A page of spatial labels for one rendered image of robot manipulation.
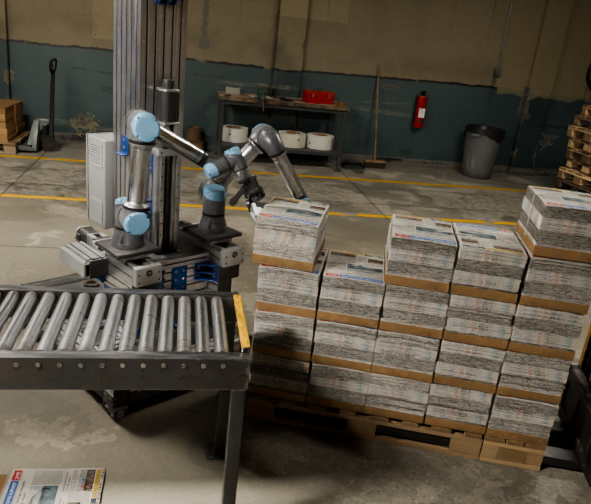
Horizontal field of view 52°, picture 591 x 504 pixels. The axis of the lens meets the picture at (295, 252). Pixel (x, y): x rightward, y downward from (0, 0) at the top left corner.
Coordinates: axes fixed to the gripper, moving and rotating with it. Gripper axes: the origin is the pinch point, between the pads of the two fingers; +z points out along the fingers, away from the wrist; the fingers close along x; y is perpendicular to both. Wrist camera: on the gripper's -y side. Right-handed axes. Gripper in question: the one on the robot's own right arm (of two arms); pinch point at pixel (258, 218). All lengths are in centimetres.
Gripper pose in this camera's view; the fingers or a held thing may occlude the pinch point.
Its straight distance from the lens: 291.8
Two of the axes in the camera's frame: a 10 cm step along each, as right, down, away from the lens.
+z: 3.9, 8.9, 2.4
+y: 9.1, -3.3, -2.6
